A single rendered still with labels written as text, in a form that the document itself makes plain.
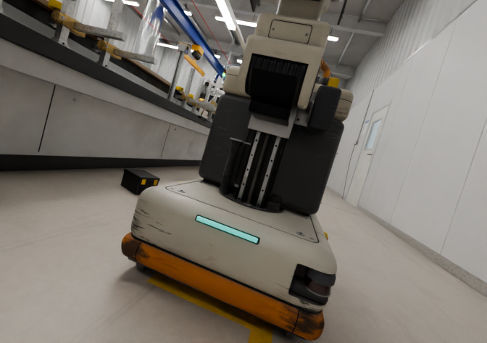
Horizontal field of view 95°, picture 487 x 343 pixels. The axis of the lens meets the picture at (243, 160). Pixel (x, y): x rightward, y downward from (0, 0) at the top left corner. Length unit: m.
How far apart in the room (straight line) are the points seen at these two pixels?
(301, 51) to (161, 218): 0.62
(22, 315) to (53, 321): 0.06
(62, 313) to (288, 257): 0.54
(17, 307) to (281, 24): 0.96
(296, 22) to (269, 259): 0.67
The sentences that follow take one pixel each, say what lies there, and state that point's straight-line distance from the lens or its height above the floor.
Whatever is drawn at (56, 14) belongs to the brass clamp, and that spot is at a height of 0.82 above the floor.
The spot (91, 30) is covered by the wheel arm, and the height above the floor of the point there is 0.81.
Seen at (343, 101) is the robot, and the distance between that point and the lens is 0.97.
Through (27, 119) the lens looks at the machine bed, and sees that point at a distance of 1.69.
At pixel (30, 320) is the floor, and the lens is 0.73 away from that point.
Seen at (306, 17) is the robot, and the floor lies 0.91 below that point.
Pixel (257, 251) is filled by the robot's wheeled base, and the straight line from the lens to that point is 0.64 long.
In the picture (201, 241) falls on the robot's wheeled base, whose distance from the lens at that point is 0.68.
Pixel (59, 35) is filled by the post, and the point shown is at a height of 0.74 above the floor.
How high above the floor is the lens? 0.47
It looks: 3 degrees down
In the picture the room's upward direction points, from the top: 16 degrees clockwise
